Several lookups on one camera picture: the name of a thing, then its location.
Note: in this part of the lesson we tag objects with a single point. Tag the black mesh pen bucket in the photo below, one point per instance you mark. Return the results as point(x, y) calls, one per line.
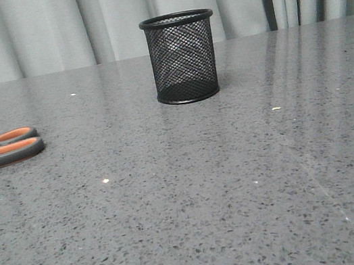
point(182, 56)

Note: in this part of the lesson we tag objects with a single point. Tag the grey orange handled scissors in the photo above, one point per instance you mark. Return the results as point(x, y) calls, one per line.
point(19, 144)

